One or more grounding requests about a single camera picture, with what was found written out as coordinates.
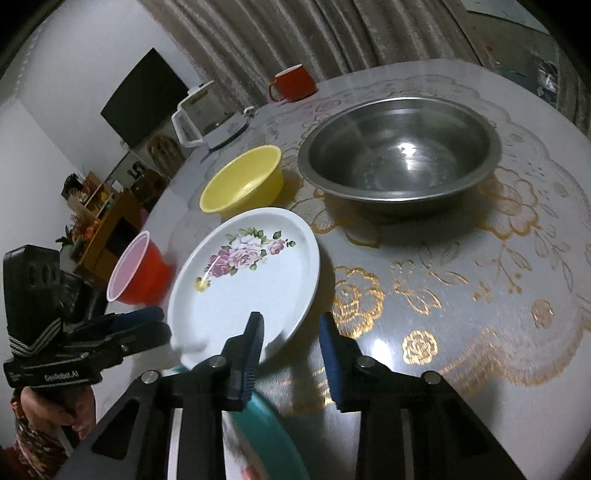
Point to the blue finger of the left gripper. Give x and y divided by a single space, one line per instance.
137 339
133 319

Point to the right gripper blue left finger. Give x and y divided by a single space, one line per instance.
243 354

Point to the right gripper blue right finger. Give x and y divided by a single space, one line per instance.
339 354

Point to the red plastic bowl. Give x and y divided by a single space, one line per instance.
140 276

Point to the turquoise round plate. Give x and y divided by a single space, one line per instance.
271 442

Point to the white oval floral dish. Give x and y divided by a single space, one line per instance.
265 260

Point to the yellow plastic bowl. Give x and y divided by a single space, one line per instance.
251 180

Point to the stainless steel bowl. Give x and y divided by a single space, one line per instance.
401 154

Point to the large white patterned plate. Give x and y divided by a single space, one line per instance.
241 460

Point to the person left hand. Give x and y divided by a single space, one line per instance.
49 418

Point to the wooden sideboard cabinet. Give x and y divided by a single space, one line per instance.
103 222

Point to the wooden chair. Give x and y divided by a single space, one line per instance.
165 154

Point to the lace patterned tablecloth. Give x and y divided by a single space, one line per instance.
495 283

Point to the white electric kettle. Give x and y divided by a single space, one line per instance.
201 120

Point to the red mug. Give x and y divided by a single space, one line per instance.
292 84

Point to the beige curtain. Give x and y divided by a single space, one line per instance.
241 45

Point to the black wall television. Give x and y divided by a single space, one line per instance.
146 97

